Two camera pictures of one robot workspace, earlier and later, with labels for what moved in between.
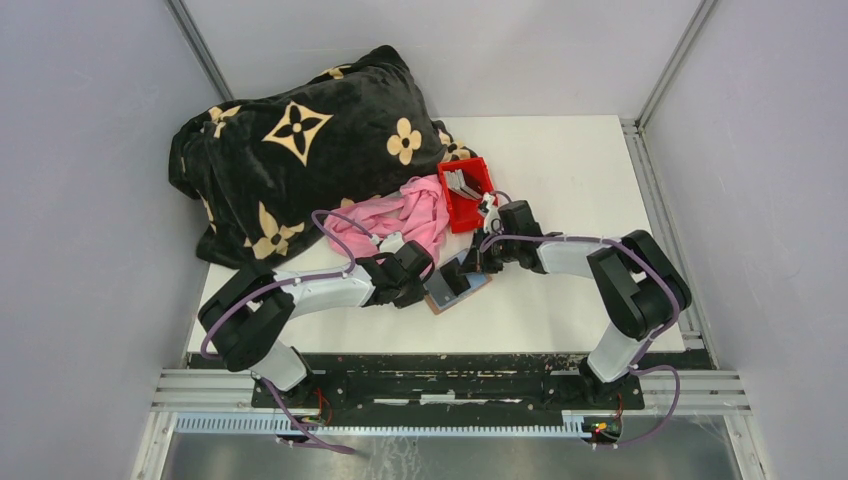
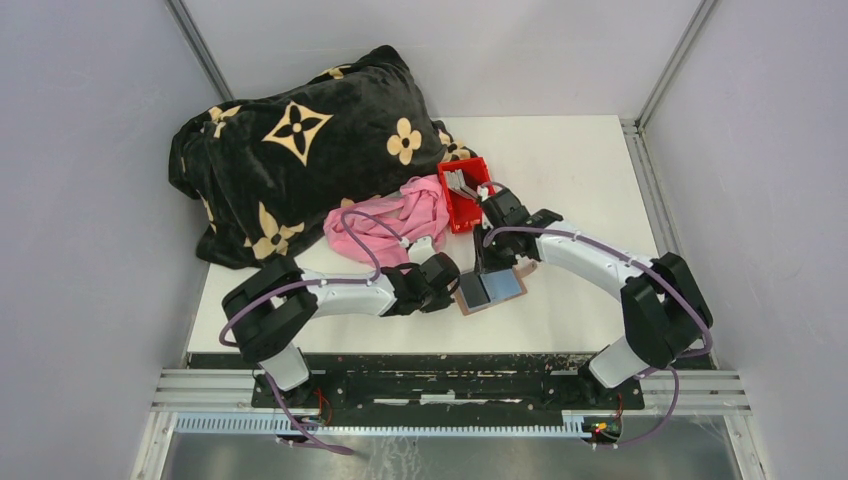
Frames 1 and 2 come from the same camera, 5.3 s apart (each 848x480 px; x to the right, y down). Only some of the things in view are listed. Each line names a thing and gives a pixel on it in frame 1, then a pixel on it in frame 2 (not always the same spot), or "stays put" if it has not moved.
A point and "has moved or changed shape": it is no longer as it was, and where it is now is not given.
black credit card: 458,281 has moved or changed shape
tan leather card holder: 439,293 has moved or changed shape
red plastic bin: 464,210 stays put
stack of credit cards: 455,181 stays put
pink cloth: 419,214 stays put
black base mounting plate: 463,382 stays put
